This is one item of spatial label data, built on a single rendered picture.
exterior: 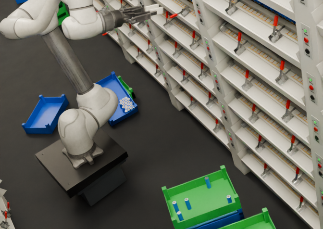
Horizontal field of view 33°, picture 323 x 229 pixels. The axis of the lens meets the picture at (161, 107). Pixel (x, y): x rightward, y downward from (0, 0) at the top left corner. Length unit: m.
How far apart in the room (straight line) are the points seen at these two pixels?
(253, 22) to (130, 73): 1.95
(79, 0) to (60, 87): 1.83
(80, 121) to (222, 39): 0.91
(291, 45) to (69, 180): 1.49
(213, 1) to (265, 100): 0.45
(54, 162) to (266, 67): 1.40
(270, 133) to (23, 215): 1.54
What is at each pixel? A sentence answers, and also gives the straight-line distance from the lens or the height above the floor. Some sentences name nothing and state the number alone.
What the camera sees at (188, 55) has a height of 0.53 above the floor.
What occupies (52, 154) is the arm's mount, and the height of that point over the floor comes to 0.27.
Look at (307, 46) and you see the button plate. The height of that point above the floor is 1.18.
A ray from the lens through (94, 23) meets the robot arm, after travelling 2.28.
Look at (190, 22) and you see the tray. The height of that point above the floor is 0.90.
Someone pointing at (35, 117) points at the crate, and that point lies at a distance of 3.86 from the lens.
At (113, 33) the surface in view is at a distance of 4.11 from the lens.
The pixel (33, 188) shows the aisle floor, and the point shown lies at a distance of 3.38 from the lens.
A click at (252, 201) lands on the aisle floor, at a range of 2.85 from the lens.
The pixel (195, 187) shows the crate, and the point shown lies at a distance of 2.54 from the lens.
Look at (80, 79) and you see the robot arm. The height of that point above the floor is 0.62.
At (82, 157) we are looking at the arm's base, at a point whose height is 0.29.
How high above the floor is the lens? 2.23
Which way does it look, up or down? 40 degrees down
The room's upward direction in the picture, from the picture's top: 19 degrees counter-clockwise
